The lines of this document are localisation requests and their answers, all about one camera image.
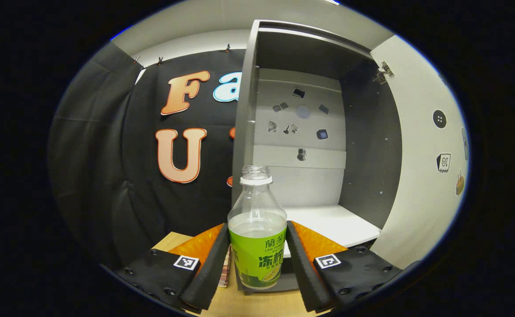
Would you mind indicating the green label plastic bottle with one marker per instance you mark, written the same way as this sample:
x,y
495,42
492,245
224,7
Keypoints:
x,y
257,246

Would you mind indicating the grey cabinet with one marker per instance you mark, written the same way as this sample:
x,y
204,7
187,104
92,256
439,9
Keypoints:
x,y
372,154

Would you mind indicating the pink and yellow book stack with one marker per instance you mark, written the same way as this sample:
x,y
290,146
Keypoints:
x,y
225,270

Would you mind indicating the black backdrop cloth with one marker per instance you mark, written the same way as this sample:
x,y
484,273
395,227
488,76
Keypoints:
x,y
107,154

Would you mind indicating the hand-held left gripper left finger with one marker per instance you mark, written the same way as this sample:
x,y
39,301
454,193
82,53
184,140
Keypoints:
x,y
211,273

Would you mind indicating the row of black cloth clips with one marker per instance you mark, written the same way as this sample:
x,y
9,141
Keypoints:
x,y
228,47

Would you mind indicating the beige cabinet door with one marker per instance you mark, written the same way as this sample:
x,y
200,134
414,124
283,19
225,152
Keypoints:
x,y
420,198

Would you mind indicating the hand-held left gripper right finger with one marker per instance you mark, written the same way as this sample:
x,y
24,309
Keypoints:
x,y
305,273

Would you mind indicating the metal cabinet door hinge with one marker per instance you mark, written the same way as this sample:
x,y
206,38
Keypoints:
x,y
384,72

